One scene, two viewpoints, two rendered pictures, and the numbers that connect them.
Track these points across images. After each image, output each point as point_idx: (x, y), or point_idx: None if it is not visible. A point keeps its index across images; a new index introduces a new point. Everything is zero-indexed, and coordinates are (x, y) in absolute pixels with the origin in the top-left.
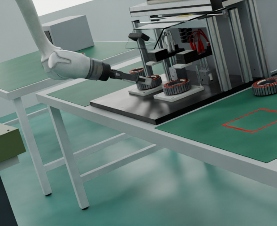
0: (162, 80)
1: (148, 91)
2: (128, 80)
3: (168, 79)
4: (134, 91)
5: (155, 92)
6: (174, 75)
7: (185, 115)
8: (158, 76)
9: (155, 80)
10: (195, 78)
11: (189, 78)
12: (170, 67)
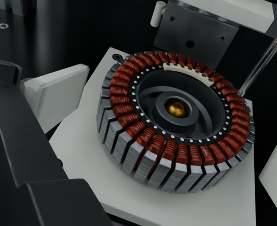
0: (113, 38)
1: (249, 214)
2: (51, 126)
3: (144, 42)
4: (125, 207)
5: (262, 201)
6: (202, 45)
7: None
8: (228, 84)
9: (251, 123)
10: (267, 66)
11: (245, 63)
12: (187, 4)
